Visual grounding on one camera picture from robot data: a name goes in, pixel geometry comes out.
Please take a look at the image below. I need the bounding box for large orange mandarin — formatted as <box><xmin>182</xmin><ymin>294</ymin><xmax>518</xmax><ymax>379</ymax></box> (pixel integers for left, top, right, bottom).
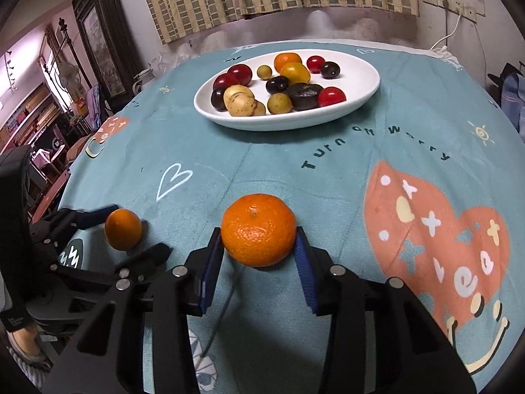
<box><xmin>221</xmin><ymin>194</ymin><xmax>296</xmax><ymax>268</ymax></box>

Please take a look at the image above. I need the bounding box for dark plum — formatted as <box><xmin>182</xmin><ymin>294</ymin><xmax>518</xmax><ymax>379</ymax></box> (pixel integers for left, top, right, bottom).
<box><xmin>320</xmin><ymin>61</ymin><xmax>341</xmax><ymax>79</ymax></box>
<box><xmin>210</xmin><ymin>86</ymin><xmax>228</xmax><ymax>112</ymax></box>
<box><xmin>265</xmin><ymin>76</ymin><xmax>290</xmax><ymax>95</ymax></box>

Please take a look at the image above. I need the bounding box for brownish yellow round fruit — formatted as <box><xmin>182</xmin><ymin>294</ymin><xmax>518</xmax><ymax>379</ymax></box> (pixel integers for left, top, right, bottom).
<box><xmin>226</xmin><ymin>94</ymin><xmax>266</xmax><ymax>117</ymax></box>

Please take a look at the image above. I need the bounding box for large yellow loquat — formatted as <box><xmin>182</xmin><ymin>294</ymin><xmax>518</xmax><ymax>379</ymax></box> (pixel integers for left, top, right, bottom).
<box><xmin>223</xmin><ymin>84</ymin><xmax>255</xmax><ymax>107</ymax></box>

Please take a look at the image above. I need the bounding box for small yellow green fruit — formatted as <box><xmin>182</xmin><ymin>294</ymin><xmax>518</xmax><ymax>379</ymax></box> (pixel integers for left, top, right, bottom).
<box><xmin>256</xmin><ymin>65</ymin><xmax>272</xmax><ymax>81</ymax></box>

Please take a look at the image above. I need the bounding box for large dark wrinkled fruit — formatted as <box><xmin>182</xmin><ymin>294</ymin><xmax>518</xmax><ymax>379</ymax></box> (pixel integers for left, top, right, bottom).
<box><xmin>286</xmin><ymin>83</ymin><xmax>324</xmax><ymax>111</ymax></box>

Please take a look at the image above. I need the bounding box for yellow orange persimmon fruit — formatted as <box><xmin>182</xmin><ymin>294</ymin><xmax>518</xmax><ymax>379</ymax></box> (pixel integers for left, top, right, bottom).
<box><xmin>280</xmin><ymin>62</ymin><xmax>310</xmax><ymax>84</ymax></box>

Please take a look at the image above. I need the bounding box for red cherry tomato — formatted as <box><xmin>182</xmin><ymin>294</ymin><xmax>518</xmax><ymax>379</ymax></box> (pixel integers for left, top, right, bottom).
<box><xmin>306</xmin><ymin>55</ymin><xmax>326</xmax><ymax>74</ymax></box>
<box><xmin>318</xmin><ymin>86</ymin><xmax>346</xmax><ymax>107</ymax></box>

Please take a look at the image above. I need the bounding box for small orange mandarin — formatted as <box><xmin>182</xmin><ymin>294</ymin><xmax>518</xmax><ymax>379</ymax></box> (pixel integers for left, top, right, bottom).
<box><xmin>273</xmin><ymin>52</ymin><xmax>303</xmax><ymax>73</ymax></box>

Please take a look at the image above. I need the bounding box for person's left hand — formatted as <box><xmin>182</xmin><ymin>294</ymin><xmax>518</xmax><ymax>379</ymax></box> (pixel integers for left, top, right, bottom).
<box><xmin>8</xmin><ymin>323</ymin><xmax>45</xmax><ymax>363</ymax></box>

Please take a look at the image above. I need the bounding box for standing fan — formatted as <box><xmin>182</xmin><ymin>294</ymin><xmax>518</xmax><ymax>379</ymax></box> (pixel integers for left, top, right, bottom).
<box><xmin>58</xmin><ymin>61</ymin><xmax>82</xmax><ymax>97</ymax></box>

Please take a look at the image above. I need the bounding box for teal printed tablecloth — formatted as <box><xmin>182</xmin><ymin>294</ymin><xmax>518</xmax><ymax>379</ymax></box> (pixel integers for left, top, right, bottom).
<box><xmin>61</xmin><ymin>42</ymin><xmax>524</xmax><ymax>389</ymax></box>

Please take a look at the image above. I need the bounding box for dark framed picture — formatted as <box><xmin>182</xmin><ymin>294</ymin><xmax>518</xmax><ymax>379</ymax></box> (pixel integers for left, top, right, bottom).
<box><xmin>72</xmin><ymin>0</ymin><xmax>143</xmax><ymax>112</ymax></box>

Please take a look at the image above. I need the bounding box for blue clothes pile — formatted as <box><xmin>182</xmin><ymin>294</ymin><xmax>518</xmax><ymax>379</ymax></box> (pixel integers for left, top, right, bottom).
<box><xmin>488</xmin><ymin>62</ymin><xmax>525</xmax><ymax>139</ymax></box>

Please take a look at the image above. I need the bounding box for white power cable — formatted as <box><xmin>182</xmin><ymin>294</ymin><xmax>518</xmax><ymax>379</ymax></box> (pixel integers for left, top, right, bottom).
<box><xmin>428</xmin><ymin>5</ymin><xmax>465</xmax><ymax>56</ymax></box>

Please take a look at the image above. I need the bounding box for wall socket strip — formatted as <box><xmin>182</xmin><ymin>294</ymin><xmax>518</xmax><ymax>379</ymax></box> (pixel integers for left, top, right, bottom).
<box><xmin>422</xmin><ymin>0</ymin><xmax>477</xmax><ymax>23</ymax></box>

